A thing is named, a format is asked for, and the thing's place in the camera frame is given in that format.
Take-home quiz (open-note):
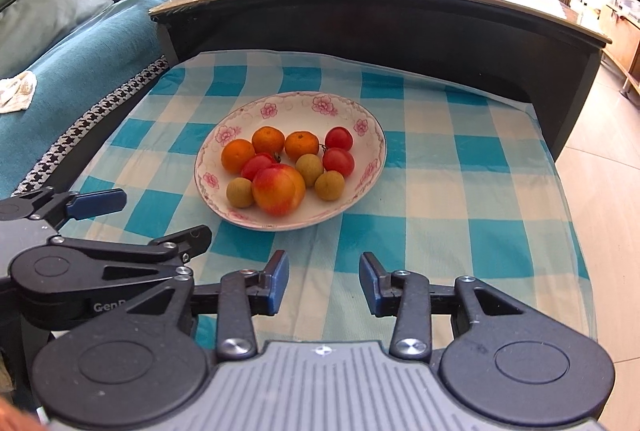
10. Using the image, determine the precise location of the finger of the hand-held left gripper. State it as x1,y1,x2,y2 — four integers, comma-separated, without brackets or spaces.
15,188,126,228
50,225,212,283

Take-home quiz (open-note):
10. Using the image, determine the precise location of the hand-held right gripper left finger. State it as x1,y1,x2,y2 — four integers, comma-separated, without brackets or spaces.
100,249,291,360

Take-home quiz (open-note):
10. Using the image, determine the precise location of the dark wooden coffee table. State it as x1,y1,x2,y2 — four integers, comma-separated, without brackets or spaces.
149,0,613,162

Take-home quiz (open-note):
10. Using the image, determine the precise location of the wooden media cabinet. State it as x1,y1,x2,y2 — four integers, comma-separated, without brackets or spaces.
599,1,640,96

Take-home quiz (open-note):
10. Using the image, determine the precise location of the white floral plate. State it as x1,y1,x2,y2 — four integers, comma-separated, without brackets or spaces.
194,91,388,232

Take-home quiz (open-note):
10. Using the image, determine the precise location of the tan longan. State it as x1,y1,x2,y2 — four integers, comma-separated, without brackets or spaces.
314,171,346,201
295,154,325,188
226,177,255,208

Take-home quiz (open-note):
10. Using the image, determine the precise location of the cream towel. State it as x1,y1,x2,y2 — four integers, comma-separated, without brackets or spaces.
0,70,38,114

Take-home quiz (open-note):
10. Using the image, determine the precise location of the large red-orange apple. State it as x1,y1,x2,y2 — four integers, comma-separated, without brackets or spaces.
251,162,306,217

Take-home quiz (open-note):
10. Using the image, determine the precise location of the blue checked tablecloth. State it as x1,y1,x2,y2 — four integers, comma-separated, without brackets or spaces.
65,51,598,362

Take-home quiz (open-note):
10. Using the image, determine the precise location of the person's right hand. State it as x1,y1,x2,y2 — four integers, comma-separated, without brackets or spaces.
0,396,49,431

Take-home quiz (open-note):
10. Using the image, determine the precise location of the red cherry tomato with stem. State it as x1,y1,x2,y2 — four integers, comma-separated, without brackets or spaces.
240,152,281,182

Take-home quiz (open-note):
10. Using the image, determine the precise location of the blue blanket with houndstooth trim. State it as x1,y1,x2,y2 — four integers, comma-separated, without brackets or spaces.
0,0,248,197

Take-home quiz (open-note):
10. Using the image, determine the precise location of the small orange mandarin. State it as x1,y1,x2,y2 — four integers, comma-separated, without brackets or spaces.
284,130,320,162
221,138,257,175
251,126,286,155

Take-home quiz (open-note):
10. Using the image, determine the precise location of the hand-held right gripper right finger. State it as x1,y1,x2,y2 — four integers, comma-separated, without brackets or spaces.
359,252,538,360

